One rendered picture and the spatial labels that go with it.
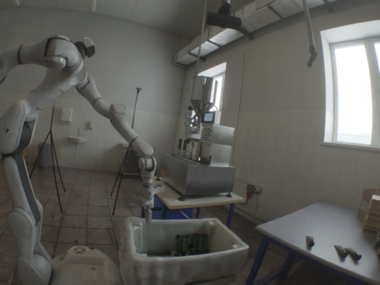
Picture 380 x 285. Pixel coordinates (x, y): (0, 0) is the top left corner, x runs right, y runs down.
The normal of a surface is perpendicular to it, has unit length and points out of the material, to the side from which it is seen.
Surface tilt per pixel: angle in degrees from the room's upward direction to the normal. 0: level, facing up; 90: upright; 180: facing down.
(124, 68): 90
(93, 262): 73
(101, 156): 90
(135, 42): 90
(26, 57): 131
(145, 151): 60
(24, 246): 89
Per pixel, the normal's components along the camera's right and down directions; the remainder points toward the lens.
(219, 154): 0.48, 0.09
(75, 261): 0.46, -0.21
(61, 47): 0.73, 0.09
